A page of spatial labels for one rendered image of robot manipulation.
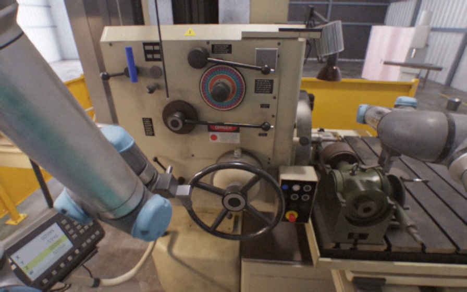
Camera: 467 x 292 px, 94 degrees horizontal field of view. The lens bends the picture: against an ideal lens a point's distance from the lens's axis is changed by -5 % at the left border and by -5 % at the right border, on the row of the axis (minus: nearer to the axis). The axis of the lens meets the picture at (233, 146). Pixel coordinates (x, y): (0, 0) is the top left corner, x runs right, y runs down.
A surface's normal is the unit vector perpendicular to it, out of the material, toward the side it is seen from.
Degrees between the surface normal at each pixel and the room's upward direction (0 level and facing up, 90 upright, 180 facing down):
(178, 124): 90
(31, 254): 71
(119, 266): 0
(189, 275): 90
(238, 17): 90
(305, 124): 51
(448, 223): 0
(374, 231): 90
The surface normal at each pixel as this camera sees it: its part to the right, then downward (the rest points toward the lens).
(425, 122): -0.58, -0.47
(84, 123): 0.99, -0.12
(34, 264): 0.89, -0.14
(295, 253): 0.00, -0.88
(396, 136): -0.98, 0.12
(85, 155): 0.85, 0.29
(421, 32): -0.66, 0.36
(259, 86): -0.09, 0.47
